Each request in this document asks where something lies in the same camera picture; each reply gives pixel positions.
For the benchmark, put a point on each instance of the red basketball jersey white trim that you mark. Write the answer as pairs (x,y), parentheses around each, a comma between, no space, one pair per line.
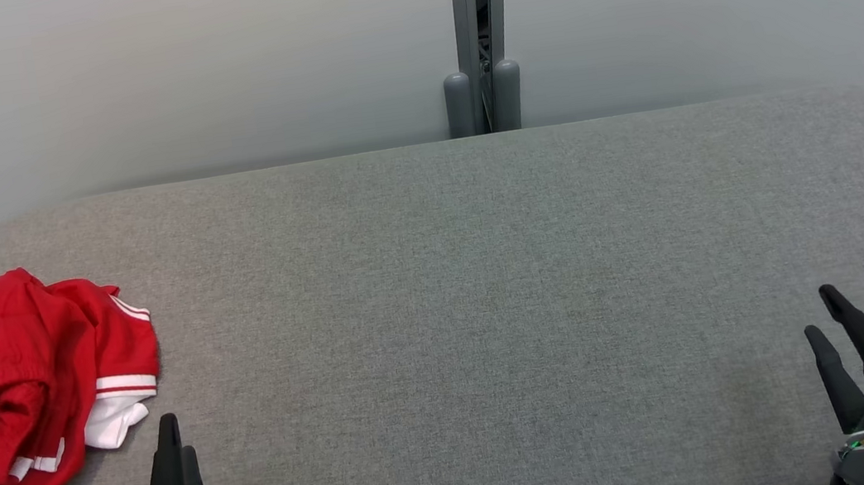
(125,350)

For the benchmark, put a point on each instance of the grey cylindrical post foot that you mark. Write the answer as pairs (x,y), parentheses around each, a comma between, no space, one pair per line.
(459,105)
(508,95)

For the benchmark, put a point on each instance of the grey metal partition post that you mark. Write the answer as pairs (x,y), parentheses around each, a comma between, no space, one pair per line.
(464,4)

